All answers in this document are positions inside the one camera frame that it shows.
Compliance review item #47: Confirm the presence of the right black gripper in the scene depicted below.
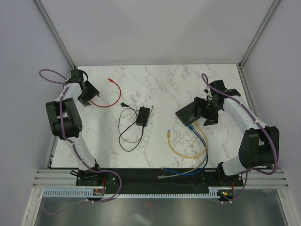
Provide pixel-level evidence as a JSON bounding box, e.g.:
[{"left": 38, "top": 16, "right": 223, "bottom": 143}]
[{"left": 189, "top": 97, "right": 221, "bottom": 127}]

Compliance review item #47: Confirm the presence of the black network switch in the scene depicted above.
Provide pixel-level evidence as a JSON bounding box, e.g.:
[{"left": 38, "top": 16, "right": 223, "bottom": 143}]
[{"left": 175, "top": 102, "right": 197, "bottom": 127}]

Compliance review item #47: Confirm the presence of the red ethernet cable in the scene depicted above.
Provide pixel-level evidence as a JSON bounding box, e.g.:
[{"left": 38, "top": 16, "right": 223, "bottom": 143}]
[{"left": 89, "top": 78, "right": 122, "bottom": 108}]

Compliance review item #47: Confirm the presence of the black power adapter with cord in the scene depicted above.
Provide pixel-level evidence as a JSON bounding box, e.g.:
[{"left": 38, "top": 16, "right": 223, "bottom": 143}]
[{"left": 118, "top": 102, "right": 154, "bottom": 153}]

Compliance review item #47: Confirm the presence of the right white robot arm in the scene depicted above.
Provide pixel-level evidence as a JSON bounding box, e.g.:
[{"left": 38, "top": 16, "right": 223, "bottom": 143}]
[{"left": 190, "top": 80, "right": 280, "bottom": 186}]

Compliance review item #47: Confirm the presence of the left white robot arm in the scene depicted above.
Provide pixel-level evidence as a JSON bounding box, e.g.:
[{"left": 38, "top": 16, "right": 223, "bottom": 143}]
[{"left": 46, "top": 83, "right": 103, "bottom": 186}]

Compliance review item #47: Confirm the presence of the blue ethernet cable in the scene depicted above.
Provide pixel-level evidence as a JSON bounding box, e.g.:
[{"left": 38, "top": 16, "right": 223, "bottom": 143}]
[{"left": 161, "top": 126, "right": 210, "bottom": 177}]

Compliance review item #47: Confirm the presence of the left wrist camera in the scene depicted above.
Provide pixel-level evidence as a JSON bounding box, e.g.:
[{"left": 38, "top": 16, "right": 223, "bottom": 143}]
[{"left": 68, "top": 69, "right": 88, "bottom": 83}]

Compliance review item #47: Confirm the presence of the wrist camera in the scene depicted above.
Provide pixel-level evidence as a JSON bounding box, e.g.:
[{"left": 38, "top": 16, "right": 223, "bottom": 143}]
[
  {"left": 209, "top": 80, "right": 241, "bottom": 97},
  {"left": 68, "top": 69, "right": 88, "bottom": 83}
]

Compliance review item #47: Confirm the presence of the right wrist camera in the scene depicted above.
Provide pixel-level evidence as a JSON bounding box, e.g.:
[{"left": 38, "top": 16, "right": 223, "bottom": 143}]
[{"left": 209, "top": 80, "right": 241, "bottom": 97}]

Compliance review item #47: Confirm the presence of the yellow ethernet cable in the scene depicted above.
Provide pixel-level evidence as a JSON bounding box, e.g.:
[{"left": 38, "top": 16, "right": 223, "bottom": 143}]
[{"left": 166, "top": 121, "right": 209, "bottom": 159}]

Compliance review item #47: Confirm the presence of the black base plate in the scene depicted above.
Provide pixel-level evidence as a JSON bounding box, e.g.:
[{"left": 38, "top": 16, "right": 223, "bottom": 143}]
[{"left": 72, "top": 168, "right": 243, "bottom": 194}]

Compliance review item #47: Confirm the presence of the aluminium front rail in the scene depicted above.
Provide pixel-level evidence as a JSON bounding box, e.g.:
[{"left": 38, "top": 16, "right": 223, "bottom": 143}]
[{"left": 33, "top": 169, "right": 289, "bottom": 189}]

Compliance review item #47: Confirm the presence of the left aluminium frame post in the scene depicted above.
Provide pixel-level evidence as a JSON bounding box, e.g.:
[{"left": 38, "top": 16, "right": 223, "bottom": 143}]
[{"left": 33, "top": 0, "right": 77, "bottom": 69}]

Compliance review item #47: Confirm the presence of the aluminium frame post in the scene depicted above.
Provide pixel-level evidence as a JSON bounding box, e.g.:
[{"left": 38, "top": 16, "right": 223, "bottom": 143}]
[
  {"left": 33, "top": 0, "right": 77, "bottom": 69},
  {"left": 237, "top": 0, "right": 282, "bottom": 70}
]

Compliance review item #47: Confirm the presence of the white slotted cable duct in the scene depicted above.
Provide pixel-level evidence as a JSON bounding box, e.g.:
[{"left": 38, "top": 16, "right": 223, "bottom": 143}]
[{"left": 43, "top": 188, "right": 220, "bottom": 199}]

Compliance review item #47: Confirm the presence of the right aluminium frame post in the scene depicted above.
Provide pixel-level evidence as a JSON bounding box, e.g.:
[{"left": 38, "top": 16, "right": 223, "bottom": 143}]
[{"left": 237, "top": 0, "right": 282, "bottom": 70}]

